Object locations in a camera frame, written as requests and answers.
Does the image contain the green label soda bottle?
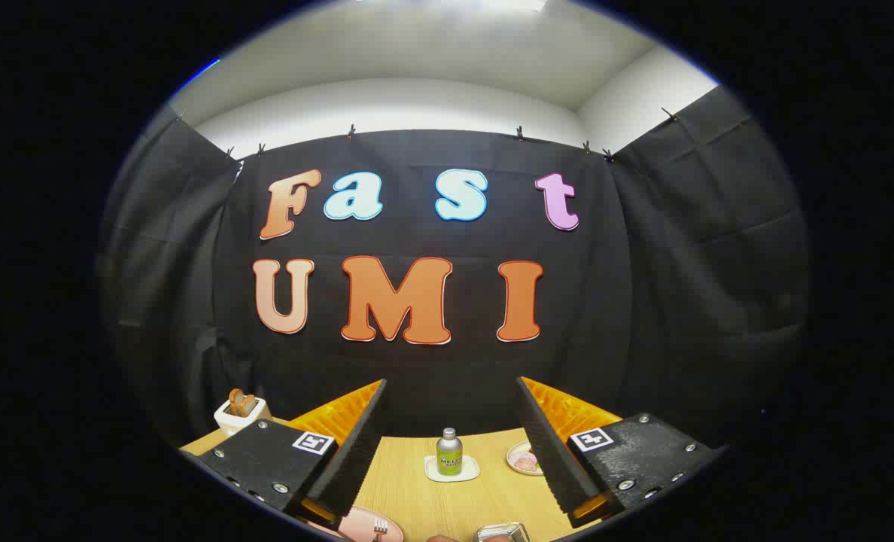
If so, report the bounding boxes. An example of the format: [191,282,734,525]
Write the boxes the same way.
[436,428,464,477]

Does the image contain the pink round plate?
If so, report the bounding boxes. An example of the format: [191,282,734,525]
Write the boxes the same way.
[300,506,405,542]

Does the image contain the perforated metal tray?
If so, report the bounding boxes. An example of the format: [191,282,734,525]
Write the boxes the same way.
[476,522,531,542]

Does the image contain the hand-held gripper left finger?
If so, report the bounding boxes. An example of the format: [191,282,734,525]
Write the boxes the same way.
[180,379,388,531]

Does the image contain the white square coaster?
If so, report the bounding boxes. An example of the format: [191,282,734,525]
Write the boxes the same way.
[424,454,481,483]

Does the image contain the white oval plate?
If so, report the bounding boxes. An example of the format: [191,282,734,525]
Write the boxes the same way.
[506,441,546,477]

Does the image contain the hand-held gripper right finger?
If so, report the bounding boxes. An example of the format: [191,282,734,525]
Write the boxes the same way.
[515,376,721,529]

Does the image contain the white toaster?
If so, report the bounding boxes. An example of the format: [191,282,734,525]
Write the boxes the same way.
[214,397,273,437]

